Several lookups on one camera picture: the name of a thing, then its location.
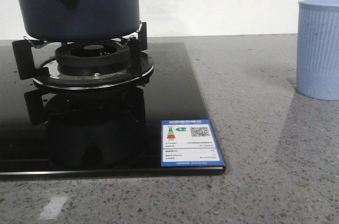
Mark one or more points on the blue energy label sticker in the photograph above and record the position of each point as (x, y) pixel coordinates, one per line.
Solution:
(189, 143)

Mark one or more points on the black pot support grate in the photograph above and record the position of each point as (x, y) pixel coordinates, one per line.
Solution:
(24, 56)

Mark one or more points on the black glass gas stove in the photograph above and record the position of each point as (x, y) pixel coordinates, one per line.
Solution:
(105, 133)

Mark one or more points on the black gas burner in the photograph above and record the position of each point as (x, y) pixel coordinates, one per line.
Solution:
(96, 65)

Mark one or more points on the dark blue cooking pot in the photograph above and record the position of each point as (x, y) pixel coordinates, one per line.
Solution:
(79, 20)

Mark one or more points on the light blue ribbed cup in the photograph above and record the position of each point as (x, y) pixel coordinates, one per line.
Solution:
(317, 49)

